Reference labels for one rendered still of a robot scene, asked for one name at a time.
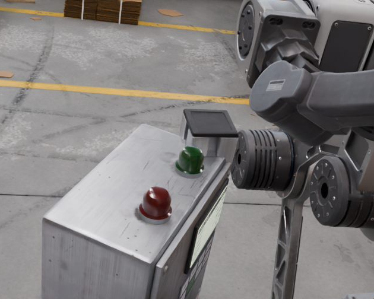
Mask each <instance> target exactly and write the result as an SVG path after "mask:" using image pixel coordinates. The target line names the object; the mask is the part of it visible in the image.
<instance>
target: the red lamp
mask: <svg viewBox="0 0 374 299"><path fill-rule="evenodd" d="M171 201H172V198H171V196H170V194H169V193H168V191H167V190H166V189H165V188H163V187H159V186H154V187H151V188H149V189H148V190H147V191H146V192H145V193H144V196H143V200H142V202H141V203H140V206H139V210H138V214H139V216H140V218H141V219H142V220H143V221H145V222H147V223H149V224H153V225H161V224H164V223H167V222H168V221H169V220H170V218H171V215H172V207H171V206H170V205H171Z"/></svg>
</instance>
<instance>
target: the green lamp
mask: <svg viewBox="0 0 374 299"><path fill-rule="evenodd" d="M203 161H204V155H203V153H202V151H201V149H200V148H198V147H196V146H192V145H189V146H186V147H185V148H184V149H182V150H181V151H180V153H179V159H178V160H176V162H175V172H176V173H177V174H178V175H180V176H181V177H184V178H187V179H197V178H199V177H201V176H202V175H203V172H204V165H203Z"/></svg>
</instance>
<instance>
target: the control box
mask: <svg viewBox="0 0 374 299"><path fill-rule="evenodd" d="M185 145H186V139H182V137H181V136H177V135H175V134H172V133H170V132H166V131H164V130H161V129H158V128H155V127H153V126H150V125H147V124H141V125H140V126H139V127H138V128H137V129H136V130H134V131H133V133H131V134H130V136H128V137H127V138H126V139H125V140H124V141H123V142H122V143H121V144H120V145H118V146H117V147H116V148H115V149H114V150H113V151H112V152H111V153H110V154H109V155H108V156H107V157H106V158H105V159H104V160H103V161H101V162H100V163H99V164H98V165H97V166H96V167H95V168H94V169H93V170H92V171H91V172H89V173H88V175H86V176H85V178H83V179H82V180H81V181H80V182H79V183H78V184H77V185H76V186H74V187H73V188H72V189H71V190H70V191H69V192H68V193H67V194H66V195H65V196H64V197H63V198H62V199H61V200H60V201H59V202H57V203H56V204H55V205H54V206H53V207H52V208H51V209H50V210H49V211H47V213H45V215H44V217H43V219H42V289H41V299H178V295H179V290H180V287H181V285H182V284H183V282H184V280H185V278H186V277H187V275H188V274H184V271H185V266H186V261H187V258H188V253H189V248H190V245H191V240H192V235H193V231H194V226H195V225H196V223H197V222H198V220H199V219H200V217H201V216H202V214H203V213H204V211H205V210H206V208H207V206H208V205H209V204H210V202H211V201H212V199H213V197H214V196H215V194H216V193H217V191H218V190H219V188H220V187H221V185H222V184H223V182H224V181H225V179H226V178H229V176H230V169H231V166H232V164H231V163H230V162H226V159H225V158H224V157H218V156H217V154H216V153H217V151H213V150H207V154H206V156H204V161H203V165H204V172H203V175H202V176H201V177H199V178H197V179H187V178H184V177H181V176H180V175H178V174H177V173H176V172H175V162H176V160H178V159H179V153H180V151H181V150H182V149H184V148H185ZM154 186H159V187H163V188H165V189H166V190H167V191H168V193H169V194H170V196H171V198H172V201H171V205H170V206H171V207H172V215H171V218H170V220H169V221H168V222H167V223H164V224H161V225H153V224H149V223H147V222H145V221H143V220H142V219H141V218H140V216H139V214H138V210H139V206H140V203H141V202H142V200H143V196H144V193H145V192H146V191H147V190H148V189H149V188H151V187H154ZM215 228H216V227H215ZM214 231H215V229H214ZM209 238H210V237H209ZM208 240H209V239H208ZM204 247H205V246H204ZM204 247H203V248H204ZM202 250H203V249H202ZM200 253H201V252H200ZM199 255H200V254H199ZM199 255H198V256H199ZM207 261H208V260H207ZM207 261H206V263H205V265H204V267H203V268H202V270H201V272H200V273H199V275H198V277H197V279H196V281H195V282H194V284H193V286H192V288H191V290H190V291H189V293H188V295H187V296H186V298H185V299H196V297H197V295H198V293H199V292H200V291H201V285H202V280H203V277H204V273H205V268H206V265H207ZM194 263H195V262H194ZM190 270H191V269H190Z"/></svg>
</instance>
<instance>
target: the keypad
mask: <svg viewBox="0 0 374 299"><path fill-rule="evenodd" d="M214 233H215V231H213V233H212V235H211V237H210V238H209V240H208V241H207V243H206V245H205V247H204V248H203V250H202V252H201V253H200V255H199V256H198V258H197V260H196V262H195V263H194V265H193V267H192V268H191V270H190V271H189V273H188V275H187V277H186V278H185V280H184V282H183V284H182V285H181V287H180V290H179V295H178V299H185V298H186V296H187V295H188V293H189V291H190V290H191V288H192V286H193V284H194V282H195V281H196V279H197V277H198V275H199V273H200V272H201V270H202V268H203V267H204V265H205V263H206V261H207V260H208V257H209V254H210V250H211V245H212V242H213V238H214Z"/></svg>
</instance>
